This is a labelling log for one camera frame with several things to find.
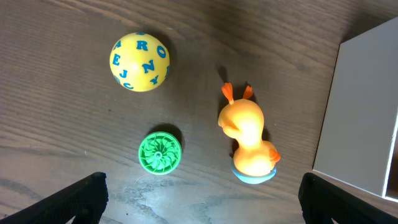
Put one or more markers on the green round wheel toy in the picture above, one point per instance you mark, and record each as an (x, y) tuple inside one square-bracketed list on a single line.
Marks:
[(160, 153)]

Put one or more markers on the orange rubber duck toy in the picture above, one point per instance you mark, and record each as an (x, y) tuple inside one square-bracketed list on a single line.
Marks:
[(255, 159)]

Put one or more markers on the white cardboard box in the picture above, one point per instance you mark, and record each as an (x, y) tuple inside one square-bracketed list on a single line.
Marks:
[(358, 141)]

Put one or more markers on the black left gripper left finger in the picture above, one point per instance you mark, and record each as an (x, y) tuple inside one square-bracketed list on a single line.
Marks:
[(82, 202)]

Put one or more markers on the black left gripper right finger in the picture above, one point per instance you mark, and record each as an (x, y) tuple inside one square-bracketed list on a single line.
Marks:
[(323, 202)]

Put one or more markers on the yellow letter ball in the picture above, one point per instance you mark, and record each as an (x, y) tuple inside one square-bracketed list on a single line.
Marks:
[(139, 62)]

